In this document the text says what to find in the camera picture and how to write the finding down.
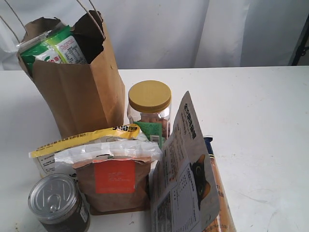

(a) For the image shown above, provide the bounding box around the small green packet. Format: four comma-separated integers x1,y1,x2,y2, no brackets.
134,121,163,149

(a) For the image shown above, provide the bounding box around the yellow-edged white packet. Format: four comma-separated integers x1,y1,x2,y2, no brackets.
29,124,148,181

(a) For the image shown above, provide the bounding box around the brown pouch with orange label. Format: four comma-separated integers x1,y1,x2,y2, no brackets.
55,140,162,215

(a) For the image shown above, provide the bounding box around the brown paper bag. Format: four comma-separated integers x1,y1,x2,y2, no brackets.
0,0,126,140

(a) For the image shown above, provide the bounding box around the white curtain backdrop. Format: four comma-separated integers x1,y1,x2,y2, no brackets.
0,0,309,70

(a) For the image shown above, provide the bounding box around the grey cat food pouch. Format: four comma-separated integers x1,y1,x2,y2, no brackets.
149,92,220,232

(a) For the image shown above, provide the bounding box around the orange noodle packet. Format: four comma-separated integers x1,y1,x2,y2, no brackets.
204,136,237,232

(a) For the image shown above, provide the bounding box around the clear jar with yellow lid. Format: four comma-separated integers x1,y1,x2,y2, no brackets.
127,80,172,146

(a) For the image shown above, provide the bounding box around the green snack packet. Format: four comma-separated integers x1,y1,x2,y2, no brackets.
17,26,87,72

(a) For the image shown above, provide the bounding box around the dark metal stand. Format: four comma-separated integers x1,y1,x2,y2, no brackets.
291,24,309,66

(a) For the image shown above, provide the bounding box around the dark jar with metal lid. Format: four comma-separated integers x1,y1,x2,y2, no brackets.
28,173,90,232

